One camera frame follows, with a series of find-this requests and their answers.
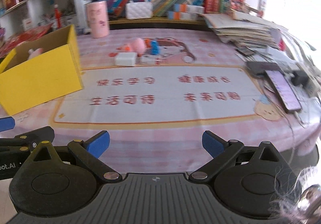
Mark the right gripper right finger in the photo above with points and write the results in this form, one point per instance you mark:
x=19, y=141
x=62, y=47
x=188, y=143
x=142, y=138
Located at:
x=223, y=153

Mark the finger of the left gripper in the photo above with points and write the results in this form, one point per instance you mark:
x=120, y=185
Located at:
x=7, y=123
x=27, y=142

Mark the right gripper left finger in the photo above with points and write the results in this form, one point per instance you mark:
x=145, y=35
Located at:
x=87, y=153

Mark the white eraser block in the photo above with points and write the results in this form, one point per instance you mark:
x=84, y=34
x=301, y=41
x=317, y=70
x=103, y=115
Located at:
x=126, y=59

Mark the pink duck plush toy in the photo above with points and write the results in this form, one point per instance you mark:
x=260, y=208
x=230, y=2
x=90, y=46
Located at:
x=137, y=45

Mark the yellow cardboard box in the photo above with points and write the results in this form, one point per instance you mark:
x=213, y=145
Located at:
x=55, y=73

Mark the red paper decorations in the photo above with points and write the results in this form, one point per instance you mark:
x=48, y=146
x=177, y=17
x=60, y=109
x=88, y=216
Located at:
x=26, y=36

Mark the lit screen smartphone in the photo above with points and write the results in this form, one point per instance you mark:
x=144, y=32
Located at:
x=283, y=90

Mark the pink checkered tablecloth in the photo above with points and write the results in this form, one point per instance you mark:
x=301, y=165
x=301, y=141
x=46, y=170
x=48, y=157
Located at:
x=157, y=111

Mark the black charger adapter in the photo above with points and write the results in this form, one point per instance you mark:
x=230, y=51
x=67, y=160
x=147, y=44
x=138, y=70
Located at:
x=299, y=78

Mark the red white figurine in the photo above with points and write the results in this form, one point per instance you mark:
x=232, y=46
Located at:
x=57, y=16

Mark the stack of papers and books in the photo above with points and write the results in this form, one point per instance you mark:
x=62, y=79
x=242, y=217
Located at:
x=244, y=30

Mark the orange blue small toy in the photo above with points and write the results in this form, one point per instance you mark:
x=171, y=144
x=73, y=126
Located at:
x=152, y=47

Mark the pink cylindrical container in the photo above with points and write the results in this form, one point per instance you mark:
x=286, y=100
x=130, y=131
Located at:
x=97, y=15

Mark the orange white box upper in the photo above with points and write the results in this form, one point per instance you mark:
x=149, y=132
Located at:
x=189, y=8

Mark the orange white box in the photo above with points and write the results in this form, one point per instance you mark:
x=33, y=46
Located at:
x=189, y=8
x=182, y=16

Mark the orange white box lower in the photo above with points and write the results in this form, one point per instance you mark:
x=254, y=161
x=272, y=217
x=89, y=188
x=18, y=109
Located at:
x=182, y=16

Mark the white quilted pearl handbag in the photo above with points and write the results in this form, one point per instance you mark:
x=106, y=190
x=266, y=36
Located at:
x=139, y=10

